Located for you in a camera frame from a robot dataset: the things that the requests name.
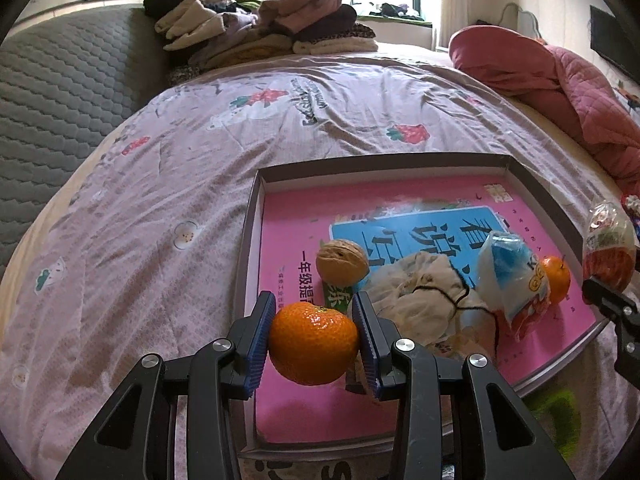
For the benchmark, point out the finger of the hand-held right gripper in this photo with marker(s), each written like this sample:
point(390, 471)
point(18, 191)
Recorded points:
point(612, 302)

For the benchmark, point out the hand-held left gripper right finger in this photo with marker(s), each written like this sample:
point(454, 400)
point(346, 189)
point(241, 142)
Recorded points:
point(365, 345)

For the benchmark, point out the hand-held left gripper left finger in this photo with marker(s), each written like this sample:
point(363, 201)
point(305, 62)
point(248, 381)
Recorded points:
point(257, 345)

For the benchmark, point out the orange tangerine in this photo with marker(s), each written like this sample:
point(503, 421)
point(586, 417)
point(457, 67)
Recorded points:
point(310, 342)

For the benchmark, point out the clear snack packet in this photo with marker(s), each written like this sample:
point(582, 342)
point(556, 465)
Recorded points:
point(607, 245)

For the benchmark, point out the brown walnut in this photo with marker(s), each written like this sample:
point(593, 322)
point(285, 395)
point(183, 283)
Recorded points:
point(342, 262)

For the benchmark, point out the blue white snack packet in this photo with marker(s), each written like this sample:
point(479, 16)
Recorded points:
point(505, 270)

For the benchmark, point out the shallow grey cardboard box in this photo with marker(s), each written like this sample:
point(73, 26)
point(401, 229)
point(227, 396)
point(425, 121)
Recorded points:
point(375, 170)

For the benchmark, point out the small tangerine with stem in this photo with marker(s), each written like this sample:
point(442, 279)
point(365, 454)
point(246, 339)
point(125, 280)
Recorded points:
point(556, 280)

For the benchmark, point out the pink and blue book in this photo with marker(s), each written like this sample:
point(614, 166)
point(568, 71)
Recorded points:
point(290, 240)

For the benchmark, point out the purple strawberry print bed sheet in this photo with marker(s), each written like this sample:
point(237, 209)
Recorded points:
point(150, 210)

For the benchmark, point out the pink quilted blanket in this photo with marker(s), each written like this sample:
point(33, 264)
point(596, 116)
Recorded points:
point(550, 80)

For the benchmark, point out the black flat television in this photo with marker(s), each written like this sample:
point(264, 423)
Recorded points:
point(615, 45)

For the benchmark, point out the grey quilted mattress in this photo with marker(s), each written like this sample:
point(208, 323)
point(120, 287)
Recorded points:
point(60, 100)

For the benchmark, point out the pile of folded clothes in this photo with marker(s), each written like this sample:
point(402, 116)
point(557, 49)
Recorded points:
point(250, 25)

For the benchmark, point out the black cloth bundle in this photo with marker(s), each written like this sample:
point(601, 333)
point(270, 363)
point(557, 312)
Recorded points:
point(395, 10)

